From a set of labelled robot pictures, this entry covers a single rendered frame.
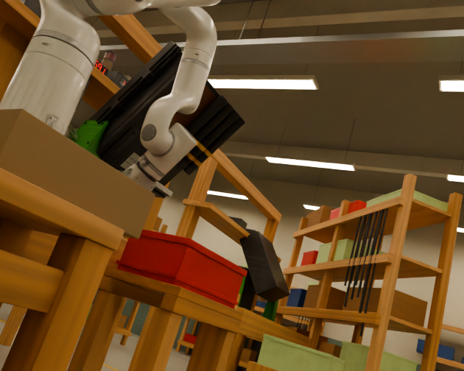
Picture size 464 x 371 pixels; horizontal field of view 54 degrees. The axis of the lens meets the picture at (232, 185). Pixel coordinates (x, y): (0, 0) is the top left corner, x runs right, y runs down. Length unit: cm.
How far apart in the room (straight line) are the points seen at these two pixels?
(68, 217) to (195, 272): 50
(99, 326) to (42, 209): 56
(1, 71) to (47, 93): 99
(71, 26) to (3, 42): 96
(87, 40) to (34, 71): 12
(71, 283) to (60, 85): 35
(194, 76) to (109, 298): 65
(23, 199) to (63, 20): 37
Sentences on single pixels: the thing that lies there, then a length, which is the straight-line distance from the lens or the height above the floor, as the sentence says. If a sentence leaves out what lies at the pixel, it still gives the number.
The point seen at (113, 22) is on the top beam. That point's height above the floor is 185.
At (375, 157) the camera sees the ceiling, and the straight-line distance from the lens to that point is 897.
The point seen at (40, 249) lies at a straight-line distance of 124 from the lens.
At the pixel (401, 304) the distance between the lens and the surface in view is 381.
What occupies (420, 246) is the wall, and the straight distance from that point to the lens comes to 1043.
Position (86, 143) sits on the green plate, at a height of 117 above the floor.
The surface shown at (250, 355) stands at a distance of 1027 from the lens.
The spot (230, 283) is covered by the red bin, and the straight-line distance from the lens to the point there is 134.
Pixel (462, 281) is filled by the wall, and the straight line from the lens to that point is 1023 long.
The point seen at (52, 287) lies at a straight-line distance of 81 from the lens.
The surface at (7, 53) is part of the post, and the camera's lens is 188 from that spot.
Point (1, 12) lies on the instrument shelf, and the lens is 185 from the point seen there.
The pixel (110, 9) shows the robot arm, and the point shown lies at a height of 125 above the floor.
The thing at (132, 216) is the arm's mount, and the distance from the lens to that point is 90.
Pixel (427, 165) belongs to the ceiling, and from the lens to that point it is 878.
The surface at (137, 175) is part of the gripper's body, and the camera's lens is 128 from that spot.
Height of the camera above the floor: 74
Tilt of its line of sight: 17 degrees up
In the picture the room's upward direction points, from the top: 18 degrees clockwise
